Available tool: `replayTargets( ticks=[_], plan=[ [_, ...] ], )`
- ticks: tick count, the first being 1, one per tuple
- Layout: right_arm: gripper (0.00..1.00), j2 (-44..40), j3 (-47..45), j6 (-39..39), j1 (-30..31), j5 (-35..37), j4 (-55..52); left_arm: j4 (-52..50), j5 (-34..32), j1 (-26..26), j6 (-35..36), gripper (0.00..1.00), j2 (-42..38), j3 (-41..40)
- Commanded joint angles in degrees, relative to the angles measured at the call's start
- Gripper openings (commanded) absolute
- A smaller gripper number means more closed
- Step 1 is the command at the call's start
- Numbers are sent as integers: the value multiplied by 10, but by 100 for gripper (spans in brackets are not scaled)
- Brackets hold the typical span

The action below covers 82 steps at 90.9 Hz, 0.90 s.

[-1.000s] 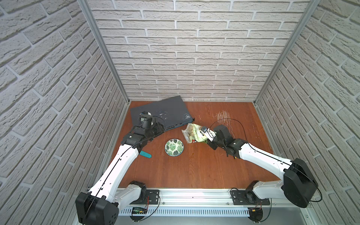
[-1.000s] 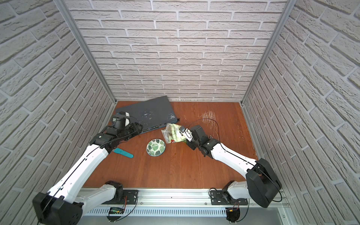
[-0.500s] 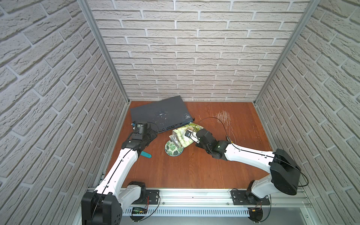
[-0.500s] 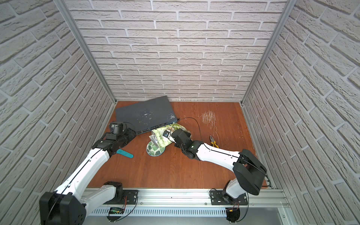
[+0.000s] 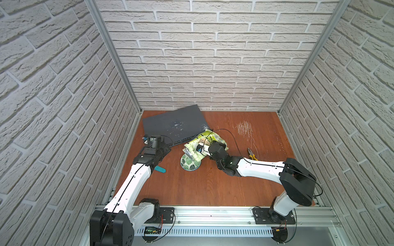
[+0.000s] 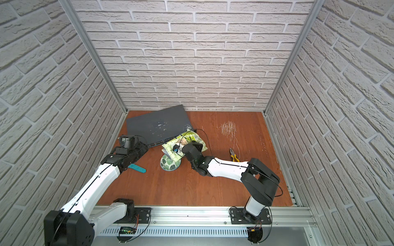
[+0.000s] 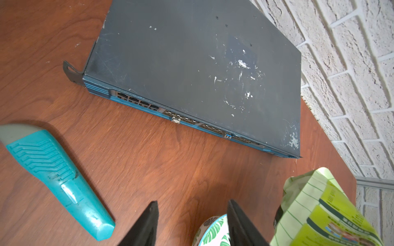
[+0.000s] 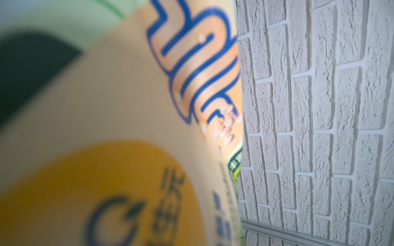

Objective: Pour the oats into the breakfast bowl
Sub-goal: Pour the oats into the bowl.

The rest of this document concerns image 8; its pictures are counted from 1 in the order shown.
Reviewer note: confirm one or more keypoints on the green oats bag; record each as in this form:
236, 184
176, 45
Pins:
121, 123

